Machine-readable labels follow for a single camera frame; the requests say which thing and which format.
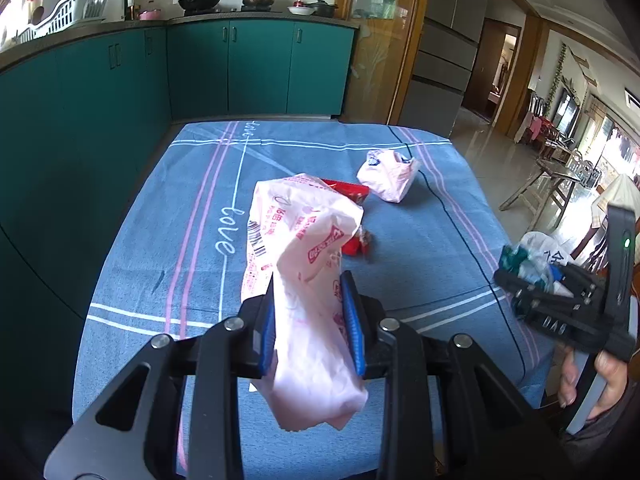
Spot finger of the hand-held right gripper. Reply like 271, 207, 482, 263
492, 267, 576, 333
552, 264, 608, 307

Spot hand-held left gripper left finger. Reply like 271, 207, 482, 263
42, 272, 278, 480

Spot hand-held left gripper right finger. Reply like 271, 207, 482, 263
339, 270, 568, 480

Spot clear bag with dark contents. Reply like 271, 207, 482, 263
500, 244, 533, 276

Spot pink printed plastic bag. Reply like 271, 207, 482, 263
241, 173, 370, 432

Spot person's right hand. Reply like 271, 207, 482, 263
557, 347, 632, 421

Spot wooden folding table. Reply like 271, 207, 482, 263
499, 159, 583, 228

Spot red snack wrapper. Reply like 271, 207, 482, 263
320, 178, 373, 258

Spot blue striped tablecloth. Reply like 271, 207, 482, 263
72, 120, 556, 480

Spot small pink plastic bag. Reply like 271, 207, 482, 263
356, 150, 420, 204

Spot brown room door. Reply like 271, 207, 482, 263
462, 17, 523, 123

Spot silver refrigerator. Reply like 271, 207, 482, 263
397, 0, 493, 133

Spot teal kitchen cabinets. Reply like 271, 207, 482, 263
0, 20, 358, 311

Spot wooden framed glass door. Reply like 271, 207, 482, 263
332, 0, 433, 126

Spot grey kitchen countertop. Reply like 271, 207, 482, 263
0, 10, 361, 73

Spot white dish rack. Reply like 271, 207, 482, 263
12, 0, 115, 43

